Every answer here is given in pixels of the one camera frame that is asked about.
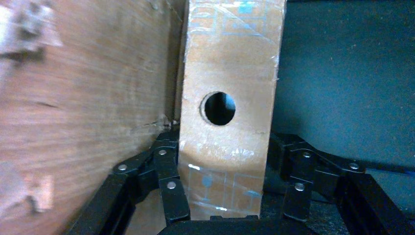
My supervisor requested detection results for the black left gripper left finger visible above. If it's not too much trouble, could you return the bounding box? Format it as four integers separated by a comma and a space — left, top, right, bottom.
65, 131, 192, 235

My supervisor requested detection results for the cardboard flap with hole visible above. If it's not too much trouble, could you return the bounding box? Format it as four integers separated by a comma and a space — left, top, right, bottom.
176, 0, 288, 221

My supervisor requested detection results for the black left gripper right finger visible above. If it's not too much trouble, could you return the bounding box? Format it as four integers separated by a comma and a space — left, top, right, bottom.
267, 131, 415, 235

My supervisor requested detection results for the large open cardboard carton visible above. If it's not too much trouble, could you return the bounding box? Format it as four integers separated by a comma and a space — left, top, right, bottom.
0, 0, 189, 235

